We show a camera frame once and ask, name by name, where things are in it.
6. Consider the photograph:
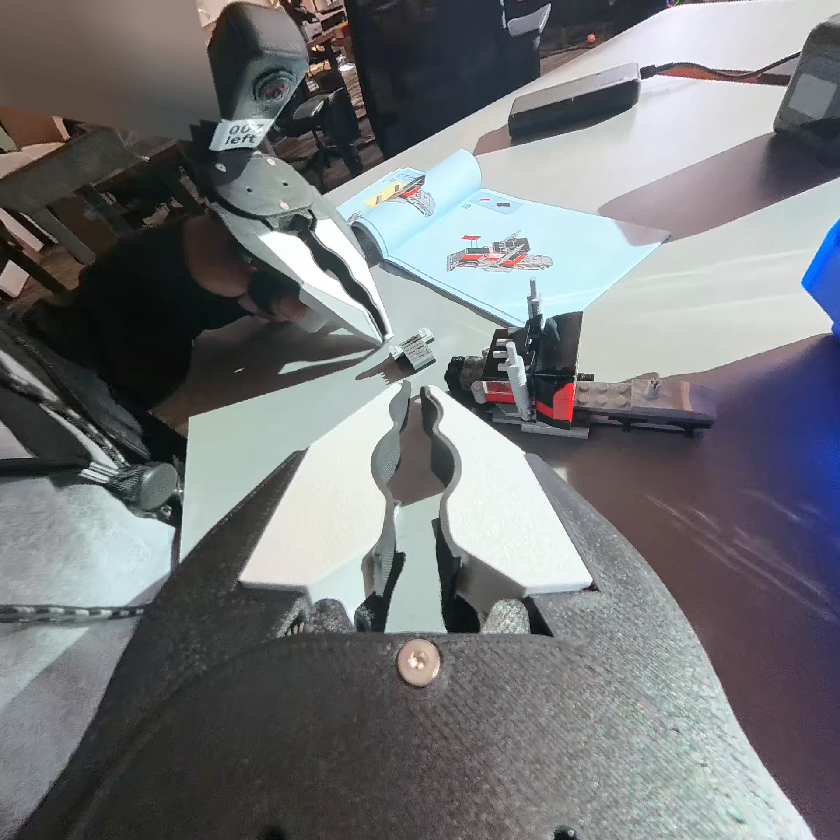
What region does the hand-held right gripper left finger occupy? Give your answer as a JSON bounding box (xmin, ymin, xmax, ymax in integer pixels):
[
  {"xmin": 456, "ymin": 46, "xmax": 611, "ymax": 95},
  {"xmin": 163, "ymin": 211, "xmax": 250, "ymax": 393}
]
[{"xmin": 238, "ymin": 379, "xmax": 416, "ymax": 632}]

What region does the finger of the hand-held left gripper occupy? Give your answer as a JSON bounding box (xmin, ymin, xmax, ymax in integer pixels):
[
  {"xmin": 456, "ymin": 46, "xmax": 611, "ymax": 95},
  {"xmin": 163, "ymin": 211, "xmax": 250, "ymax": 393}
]
[
  {"xmin": 251, "ymin": 222, "xmax": 385, "ymax": 345},
  {"xmin": 308, "ymin": 215, "xmax": 396, "ymax": 343}
]

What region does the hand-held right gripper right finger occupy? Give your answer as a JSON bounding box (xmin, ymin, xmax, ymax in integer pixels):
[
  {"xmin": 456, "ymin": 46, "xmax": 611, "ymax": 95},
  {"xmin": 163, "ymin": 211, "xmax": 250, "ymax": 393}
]
[{"xmin": 420, "ymin": 384, "xmax": 597, "ymax": 634}]

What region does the grey black grille brick assembly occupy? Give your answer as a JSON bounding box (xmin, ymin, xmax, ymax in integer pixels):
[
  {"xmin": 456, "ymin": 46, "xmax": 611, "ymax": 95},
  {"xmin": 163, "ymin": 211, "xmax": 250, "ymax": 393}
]
[{"xmin": 388, "ymin": 327, "xmax": 438, "ymax": 370}]

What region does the black red toy brick truck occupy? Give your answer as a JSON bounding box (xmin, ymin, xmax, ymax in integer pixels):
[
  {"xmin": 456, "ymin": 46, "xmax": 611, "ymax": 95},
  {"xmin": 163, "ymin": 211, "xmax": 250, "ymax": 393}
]
[{"xmin": 445, "ymin": 276, "xmax": 718, "ymax": 441}]

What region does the light blue instruction booklet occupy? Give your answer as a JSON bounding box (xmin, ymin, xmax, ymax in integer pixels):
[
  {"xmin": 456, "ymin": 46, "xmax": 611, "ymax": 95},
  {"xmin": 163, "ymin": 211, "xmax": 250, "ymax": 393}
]
[{"xmin": 336, "ymin": 148, "xmax": 672, "ymax": 327}]

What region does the blue plastic parts bin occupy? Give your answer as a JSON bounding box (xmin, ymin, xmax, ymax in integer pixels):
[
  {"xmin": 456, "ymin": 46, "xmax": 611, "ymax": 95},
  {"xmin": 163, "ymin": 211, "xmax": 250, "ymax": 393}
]
[{"xmin": 801, "ymin": 218, "xmax": 840, "ymax": 337}]

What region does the person's left forearm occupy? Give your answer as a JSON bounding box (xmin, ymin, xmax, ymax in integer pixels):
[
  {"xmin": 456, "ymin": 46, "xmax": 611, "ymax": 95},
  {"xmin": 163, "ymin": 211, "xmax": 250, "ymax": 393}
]
[{"xmin": 36, "ymin": 220, "xmax": 217, "ymax": 411}]

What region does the grey desk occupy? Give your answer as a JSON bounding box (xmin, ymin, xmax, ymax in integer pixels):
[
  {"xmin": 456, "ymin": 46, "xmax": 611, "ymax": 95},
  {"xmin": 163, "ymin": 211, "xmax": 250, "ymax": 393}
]
[{"xmin": 147, "ymin": 0, "xmax": 840, "ymax": 834}]

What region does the person's left hand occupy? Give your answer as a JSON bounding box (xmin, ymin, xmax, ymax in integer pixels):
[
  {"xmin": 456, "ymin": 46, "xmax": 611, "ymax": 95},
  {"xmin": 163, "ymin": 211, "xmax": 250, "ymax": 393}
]
[{"xmin": 182, "ymin": 215, "xmax": 309, "ymax": 324}]

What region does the black office chair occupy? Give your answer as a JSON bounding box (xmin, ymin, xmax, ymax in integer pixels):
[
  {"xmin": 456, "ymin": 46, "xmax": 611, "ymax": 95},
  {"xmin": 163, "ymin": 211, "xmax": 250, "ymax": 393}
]
[{"xmin": 289, "ymin": 85, "xmax": 365, "ymax": 177}]

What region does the wooden side table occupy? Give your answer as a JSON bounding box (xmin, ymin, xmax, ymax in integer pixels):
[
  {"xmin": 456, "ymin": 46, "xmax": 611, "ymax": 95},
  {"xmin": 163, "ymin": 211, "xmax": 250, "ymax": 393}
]
[{"xmin": 0, "ymin": 108, "xmax": 198, "ymax": 296}]

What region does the black high-back chair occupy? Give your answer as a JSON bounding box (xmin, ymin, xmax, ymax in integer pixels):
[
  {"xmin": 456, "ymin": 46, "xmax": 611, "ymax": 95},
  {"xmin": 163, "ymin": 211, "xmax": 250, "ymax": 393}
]
[{"xmin": 344, "ymin": 0, "xmax": 552, "ymax": 161}]

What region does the black flat power bank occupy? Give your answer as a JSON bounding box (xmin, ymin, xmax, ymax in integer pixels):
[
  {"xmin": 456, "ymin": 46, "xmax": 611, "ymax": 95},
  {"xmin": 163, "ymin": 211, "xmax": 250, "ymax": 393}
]
[{"xmin": 507, "ymin": 62, "xmax": 643, "ymax": 137}]

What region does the dark grey cube device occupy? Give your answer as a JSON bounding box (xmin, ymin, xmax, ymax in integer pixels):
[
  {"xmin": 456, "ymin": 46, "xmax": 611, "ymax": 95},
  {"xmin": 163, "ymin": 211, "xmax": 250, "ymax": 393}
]
[{"xmin": 772, "ymin": 18, "xmax": 840, "ymax": 161}]

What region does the black speckled cord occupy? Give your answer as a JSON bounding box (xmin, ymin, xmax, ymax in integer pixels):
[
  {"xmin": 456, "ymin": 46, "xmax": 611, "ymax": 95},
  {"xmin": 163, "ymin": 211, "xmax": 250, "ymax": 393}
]
[{"xmin": 0, "ymin": 318, "xmax": 185, "ymax": 626}]

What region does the thin black cable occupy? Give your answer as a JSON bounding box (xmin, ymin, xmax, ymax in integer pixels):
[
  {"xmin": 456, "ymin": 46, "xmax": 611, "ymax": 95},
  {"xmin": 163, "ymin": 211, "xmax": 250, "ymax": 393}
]
[{"xmin": 640, "ymin": 51, "xmax": 805, "ymax": 85}]

